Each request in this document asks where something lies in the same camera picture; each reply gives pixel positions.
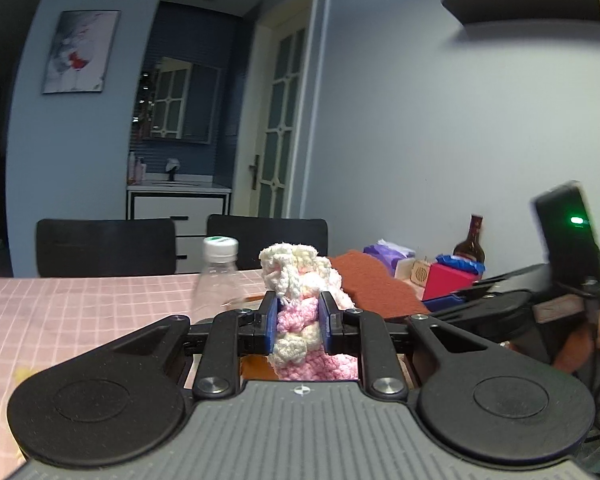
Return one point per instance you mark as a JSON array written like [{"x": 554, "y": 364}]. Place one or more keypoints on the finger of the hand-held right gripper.
[
  {"x": 480, "y": 310},
  {"x": 515, "y": 277}
]

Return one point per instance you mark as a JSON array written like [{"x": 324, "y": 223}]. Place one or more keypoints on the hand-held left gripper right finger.
[{"x": 326, "y": 325}]

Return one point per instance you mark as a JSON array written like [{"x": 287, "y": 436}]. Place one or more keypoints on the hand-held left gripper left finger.
[{"x": 271, "y": 325}]

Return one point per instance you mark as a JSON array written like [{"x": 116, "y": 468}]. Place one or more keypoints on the pink and white crochet toy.
[{"x": 300, "y": 320}]

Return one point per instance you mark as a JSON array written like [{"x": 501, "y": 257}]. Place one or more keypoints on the reddish brown cloth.
[{"x": 375, "y": 280}]

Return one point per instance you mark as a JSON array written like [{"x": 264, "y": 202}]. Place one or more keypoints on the person's right hand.
[{"x": 575, "y": 355}]

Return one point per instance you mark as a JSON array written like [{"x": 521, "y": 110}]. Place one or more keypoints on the red box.
[{"x": 445, "y": 280}]

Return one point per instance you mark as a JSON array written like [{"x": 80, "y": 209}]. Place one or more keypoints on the dark wine bottle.
[{"x": 472, "y": 247}]

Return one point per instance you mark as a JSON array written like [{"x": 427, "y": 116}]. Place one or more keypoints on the blue packet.
[{"x": 460, "y": 261}]

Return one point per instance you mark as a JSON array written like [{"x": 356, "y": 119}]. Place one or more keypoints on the small wooden speaker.
[{"x": 420, "y": 272}]

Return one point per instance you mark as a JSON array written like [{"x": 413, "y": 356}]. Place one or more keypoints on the clear plastic bottle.
[{"x": 215, "y": 280}]

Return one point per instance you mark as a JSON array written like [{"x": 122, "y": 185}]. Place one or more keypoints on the purple tissue pack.
[{"x": 380, "y": 252}]

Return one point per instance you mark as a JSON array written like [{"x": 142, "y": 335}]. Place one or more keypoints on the black chair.
[
  {"x": 280, "y": 232},
  {"x": 105, "y": 247}
]

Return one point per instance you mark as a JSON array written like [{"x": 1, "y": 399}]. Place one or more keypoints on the white vanity cabinet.
[{"x": 180, "y": 205}]

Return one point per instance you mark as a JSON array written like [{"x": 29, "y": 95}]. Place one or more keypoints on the pink checked tablecloth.
[{"x": 80, "y": 310}]

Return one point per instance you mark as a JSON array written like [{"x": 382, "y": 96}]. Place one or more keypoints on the white glazed door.
[{"x": 280, "y": 125}]

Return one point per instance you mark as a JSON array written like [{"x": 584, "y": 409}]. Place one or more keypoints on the short pink bottle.
[{"x": 140, "y": 171}]

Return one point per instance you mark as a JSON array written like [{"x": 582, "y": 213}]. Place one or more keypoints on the tall pink bottle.
[{"x": 131, "y": 167}]

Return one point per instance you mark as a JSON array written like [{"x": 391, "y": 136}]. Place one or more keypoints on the dark wall shelf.
[{"x": 530, "y": 5}]

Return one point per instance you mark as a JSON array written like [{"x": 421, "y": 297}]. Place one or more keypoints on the wall mirror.
[{"x": 185, "y": 100}]

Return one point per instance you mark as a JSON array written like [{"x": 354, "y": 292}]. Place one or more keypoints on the wine glass wall poster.
[{"x": 80, "y": 52}]

